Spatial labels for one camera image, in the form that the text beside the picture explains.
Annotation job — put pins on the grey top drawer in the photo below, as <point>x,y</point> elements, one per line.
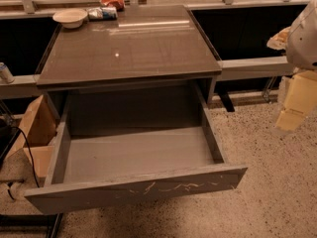
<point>129,146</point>

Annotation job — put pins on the blue white snack bag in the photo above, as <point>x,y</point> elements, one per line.
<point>102,13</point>

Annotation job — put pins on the white can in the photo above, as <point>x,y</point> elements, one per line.
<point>5,73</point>

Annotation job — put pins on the black stand base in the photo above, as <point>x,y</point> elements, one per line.
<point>51,222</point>

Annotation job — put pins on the grey drawer cabinet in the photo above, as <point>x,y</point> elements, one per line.
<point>145,44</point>

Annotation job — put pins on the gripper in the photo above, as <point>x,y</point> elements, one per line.
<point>303,42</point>

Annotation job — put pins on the grey metal railing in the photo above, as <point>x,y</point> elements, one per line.
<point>230,69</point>

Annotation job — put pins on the white bowl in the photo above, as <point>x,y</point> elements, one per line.
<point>70,18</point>

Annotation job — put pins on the cardboard box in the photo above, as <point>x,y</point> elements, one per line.
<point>39,126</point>

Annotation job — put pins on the red snack bag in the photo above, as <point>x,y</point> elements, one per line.
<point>118,4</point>

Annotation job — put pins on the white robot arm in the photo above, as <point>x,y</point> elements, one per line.
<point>301,47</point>

